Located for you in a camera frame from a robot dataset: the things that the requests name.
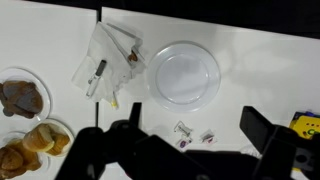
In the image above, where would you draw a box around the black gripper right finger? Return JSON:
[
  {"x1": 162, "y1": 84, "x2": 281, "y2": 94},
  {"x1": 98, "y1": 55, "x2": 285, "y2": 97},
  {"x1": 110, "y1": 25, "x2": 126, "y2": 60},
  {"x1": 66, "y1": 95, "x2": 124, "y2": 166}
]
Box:
[{"x1": 240, "y1": 106, "x2": 275, "y2": 154}]

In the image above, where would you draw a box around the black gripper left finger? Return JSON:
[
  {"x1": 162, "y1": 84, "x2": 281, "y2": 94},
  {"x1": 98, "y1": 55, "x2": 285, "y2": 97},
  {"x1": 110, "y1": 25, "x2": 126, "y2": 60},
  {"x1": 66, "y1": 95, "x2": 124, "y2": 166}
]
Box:
[{"x1": 129, "y1": 102, "x2": 142, "y2": 127}]

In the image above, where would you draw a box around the clear condiment sachet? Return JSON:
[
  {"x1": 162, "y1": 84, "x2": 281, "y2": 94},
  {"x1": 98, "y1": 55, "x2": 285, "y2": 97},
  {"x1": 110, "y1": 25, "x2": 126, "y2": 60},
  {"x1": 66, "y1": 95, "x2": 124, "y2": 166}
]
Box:
[{"x1": 174, "y1": 121, "x2": 192, "y2": 137}]

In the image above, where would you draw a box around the yellow packet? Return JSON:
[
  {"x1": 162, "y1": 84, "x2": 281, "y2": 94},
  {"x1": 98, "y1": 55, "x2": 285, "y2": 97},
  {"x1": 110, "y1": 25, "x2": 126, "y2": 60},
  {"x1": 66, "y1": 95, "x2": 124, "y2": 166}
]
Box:
[{"x1": 289, "y1": 111, "x2": 320, "y2": 139}]

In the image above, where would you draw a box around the small sachet red print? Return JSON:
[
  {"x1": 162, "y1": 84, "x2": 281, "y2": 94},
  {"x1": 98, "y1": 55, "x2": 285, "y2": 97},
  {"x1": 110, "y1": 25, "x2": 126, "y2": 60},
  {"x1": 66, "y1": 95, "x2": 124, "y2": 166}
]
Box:
[{"x1": 200, "y1": 130, "x2": 217, "y2": 144}]

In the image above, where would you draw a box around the small clear vial dark cap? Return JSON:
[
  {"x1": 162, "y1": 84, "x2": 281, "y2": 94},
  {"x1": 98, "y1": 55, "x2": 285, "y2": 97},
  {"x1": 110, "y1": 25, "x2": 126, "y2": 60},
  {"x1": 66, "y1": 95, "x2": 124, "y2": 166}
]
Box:
[{"x1": 86, "y1": 60, "x2": 107, "y2": 98}]

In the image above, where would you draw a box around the small sachet purple logo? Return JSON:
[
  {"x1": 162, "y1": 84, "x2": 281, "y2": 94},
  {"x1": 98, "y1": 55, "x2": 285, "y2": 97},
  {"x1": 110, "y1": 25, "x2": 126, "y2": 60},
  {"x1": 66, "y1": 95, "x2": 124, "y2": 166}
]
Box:
[{"x1": 176, "y1": 137, "x2": 192, "y2": 149}]

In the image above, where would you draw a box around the white round plate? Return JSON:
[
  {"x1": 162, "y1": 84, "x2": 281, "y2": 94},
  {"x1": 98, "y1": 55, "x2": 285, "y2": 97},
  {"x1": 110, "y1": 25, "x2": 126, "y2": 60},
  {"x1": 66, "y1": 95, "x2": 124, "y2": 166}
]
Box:
[{"x1": 146, "y1": 42, "x2": 221, "y2": 113}]

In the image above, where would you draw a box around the crumpled white napkin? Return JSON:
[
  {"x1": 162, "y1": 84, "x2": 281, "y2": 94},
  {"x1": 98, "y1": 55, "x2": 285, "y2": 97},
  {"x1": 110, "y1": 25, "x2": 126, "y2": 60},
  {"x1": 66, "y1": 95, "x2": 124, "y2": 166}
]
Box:
[{"x1": 72, "y1": 22, "x2": 145, "y2": 104}]

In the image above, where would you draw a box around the plate with chocolate pastry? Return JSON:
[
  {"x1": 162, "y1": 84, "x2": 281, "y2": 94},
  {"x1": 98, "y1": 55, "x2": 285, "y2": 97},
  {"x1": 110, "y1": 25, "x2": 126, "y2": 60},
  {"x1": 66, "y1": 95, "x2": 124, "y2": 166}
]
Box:
[{"x1": 0, "y1": 68, "x2": 51, "y2": 121}]

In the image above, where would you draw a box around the plate with croissants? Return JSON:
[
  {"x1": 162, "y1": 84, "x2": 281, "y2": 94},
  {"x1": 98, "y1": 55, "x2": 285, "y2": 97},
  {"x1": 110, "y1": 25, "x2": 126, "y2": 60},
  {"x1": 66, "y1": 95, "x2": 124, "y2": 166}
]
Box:
[{"x1": 0, "y1": 119, "x2": 74, "y2": 180}]

